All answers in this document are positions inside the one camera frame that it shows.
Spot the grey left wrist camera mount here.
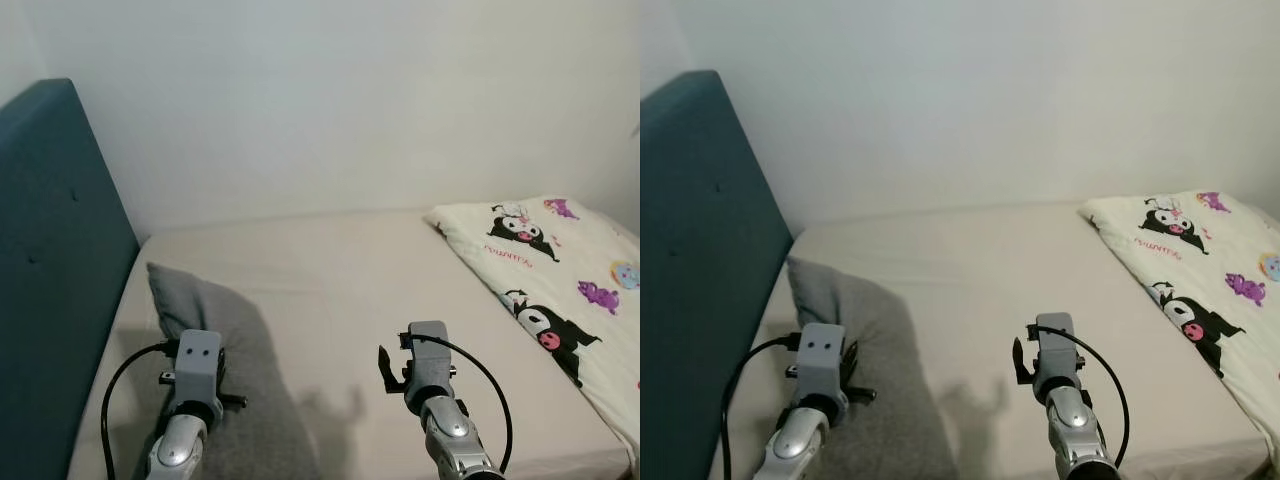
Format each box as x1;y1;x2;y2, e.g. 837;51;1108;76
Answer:
797;322;849;406
172;330;223;416

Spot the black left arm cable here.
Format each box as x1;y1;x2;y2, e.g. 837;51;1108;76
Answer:
719;332;805;480
99;339;181;480

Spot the beige sheeted mattress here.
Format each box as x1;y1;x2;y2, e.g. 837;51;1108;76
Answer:
705;200;1280;480
65;205;641;480

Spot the grey pillow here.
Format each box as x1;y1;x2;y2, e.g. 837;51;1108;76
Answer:
147;262;321;480
787;257;961;480

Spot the cream cartoon print blanket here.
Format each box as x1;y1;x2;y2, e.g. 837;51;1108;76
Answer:
1080;190;1280;436
425;195;641;456

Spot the teal upholstered headboard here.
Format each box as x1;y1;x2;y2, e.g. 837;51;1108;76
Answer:
0;78;141;480
640;70;796;480

